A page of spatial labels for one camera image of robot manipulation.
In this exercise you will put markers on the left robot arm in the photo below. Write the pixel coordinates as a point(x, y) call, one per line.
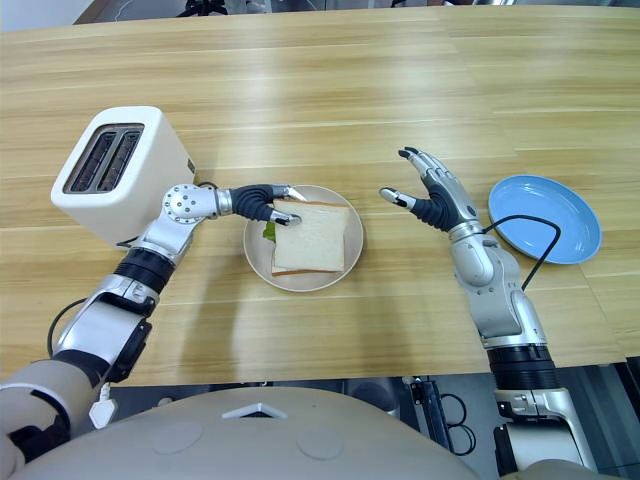
point(107, 320)

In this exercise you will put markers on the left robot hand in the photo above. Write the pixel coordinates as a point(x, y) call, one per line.
point(252, 201)

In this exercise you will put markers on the robot body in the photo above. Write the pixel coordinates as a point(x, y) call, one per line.
point(250, 445)

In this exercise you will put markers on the bread slice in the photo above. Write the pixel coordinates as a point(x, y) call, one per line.
point(312, 237)
point(305, 273)

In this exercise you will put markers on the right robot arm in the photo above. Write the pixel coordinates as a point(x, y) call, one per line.
point(500, 305)

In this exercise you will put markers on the beige round plate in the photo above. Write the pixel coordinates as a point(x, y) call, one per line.
point(352, 235)

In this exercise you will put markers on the green lettuce leaf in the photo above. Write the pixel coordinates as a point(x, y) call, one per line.
point(270, 232)

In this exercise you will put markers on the cream toaster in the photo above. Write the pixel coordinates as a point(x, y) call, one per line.
point(145, 165)

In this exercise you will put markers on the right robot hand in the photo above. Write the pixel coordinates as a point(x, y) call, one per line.
point(442, 207)

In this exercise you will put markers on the blue round plate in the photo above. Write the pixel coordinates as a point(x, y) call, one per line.
point(542, 210)

